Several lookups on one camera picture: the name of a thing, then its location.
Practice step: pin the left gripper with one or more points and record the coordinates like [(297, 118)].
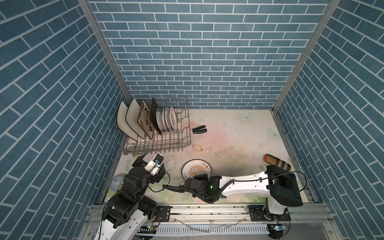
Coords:
[(157, 176)]

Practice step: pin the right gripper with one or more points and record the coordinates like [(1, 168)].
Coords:
[(200, 178)]

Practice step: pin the round plate orange sunburst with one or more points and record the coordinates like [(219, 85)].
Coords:
[(196, 167)]

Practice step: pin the green rim round plate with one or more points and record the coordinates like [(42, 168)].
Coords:
[(168, 119)]

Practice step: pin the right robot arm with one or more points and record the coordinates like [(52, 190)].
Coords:
[(278, 186)]

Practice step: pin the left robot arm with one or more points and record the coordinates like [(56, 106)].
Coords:
[(129, 209)]

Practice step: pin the white round bowl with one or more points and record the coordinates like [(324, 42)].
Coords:
[(116, 182)]

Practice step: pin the floral square plate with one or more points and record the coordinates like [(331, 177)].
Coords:
[(143, 120)]

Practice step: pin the black square plate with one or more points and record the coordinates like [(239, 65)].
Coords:
[(153, 115)]

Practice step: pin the white square plate outer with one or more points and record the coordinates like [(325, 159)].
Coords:
[(122, 124)]

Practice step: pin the white square plate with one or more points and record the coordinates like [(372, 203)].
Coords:
[(132, 118), (122, 124)]

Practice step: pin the white square plate inner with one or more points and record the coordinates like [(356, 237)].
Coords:
[(132, 118)]

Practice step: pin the left base circuit board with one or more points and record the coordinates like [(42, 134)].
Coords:
[(147, 230)]

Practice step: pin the base circuit board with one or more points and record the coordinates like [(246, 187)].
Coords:
[(147, 230), (276, 228)]

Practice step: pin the black stapler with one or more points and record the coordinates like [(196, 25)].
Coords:
[(199, 130)]

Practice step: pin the brown striped cylinder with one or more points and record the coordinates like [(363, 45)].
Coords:
[(274, 161)]

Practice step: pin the right base circuit board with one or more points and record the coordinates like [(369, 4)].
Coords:
[(276, 228)]

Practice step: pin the grey wire dish rack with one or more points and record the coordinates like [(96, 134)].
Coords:
[(167, 141)]

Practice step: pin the white cable duct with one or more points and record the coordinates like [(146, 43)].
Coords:
[(194, 230)]

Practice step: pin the aluminium mounting rail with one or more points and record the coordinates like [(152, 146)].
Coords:
[(310, 221)]

